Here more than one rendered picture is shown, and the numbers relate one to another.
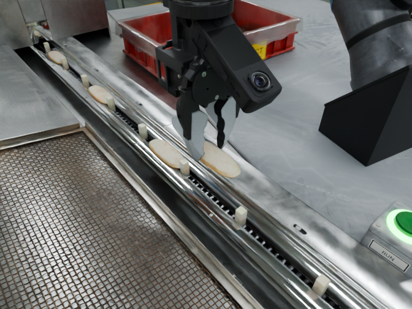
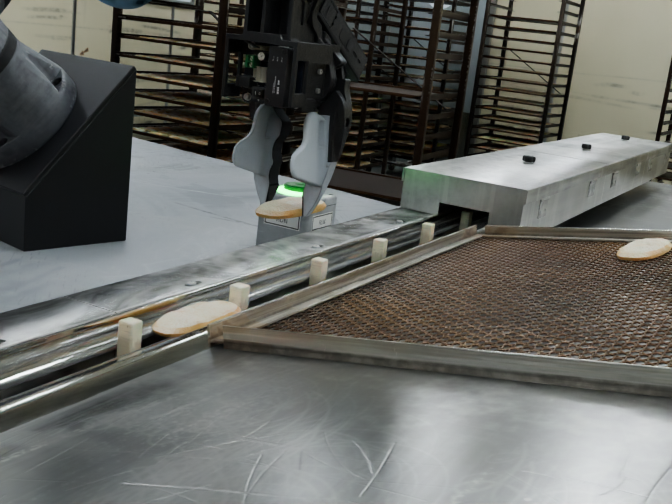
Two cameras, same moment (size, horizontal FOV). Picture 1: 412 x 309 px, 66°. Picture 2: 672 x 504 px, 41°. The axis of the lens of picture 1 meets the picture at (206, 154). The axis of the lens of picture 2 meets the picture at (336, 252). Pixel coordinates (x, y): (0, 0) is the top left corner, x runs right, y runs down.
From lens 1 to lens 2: 1.00 m
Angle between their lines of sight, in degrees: 98
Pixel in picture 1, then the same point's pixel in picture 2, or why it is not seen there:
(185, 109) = (348, 105)
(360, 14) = not seen: outside the picture
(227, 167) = not seen: hidden behind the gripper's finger
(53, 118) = (195, 380)
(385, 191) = (176, 239)
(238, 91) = (359, 57)
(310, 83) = not seen: outside the picture
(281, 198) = (270, 249)
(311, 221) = (299, 241)
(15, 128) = (311, 389)
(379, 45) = (32, 66)
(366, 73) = (49, 111)
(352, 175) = (150, 248)
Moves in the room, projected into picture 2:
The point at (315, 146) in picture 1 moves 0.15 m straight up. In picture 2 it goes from (78, 257) to (85, 119)
